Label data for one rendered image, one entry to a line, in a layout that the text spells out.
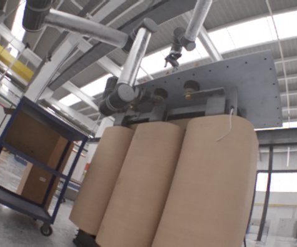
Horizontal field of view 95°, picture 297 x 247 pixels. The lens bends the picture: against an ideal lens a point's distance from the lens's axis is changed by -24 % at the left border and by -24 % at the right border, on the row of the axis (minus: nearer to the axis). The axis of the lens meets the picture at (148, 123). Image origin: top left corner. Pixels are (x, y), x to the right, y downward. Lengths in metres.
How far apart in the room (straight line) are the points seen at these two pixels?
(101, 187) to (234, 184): 0.91
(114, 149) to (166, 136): 0.47
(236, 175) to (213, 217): 0.21
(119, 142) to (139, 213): 0.62
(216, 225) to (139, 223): 0.43
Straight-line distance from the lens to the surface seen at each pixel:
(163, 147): 1.08
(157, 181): 1.03
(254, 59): 1.04
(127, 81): 1.01
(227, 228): 0.81
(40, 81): 11.83
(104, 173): 1.36
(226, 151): 0.85
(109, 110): 1.07
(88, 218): 1.38
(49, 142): 1.48
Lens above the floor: 0.55
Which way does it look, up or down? 25 degrees up
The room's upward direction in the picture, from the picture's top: 20 degrees clockwise
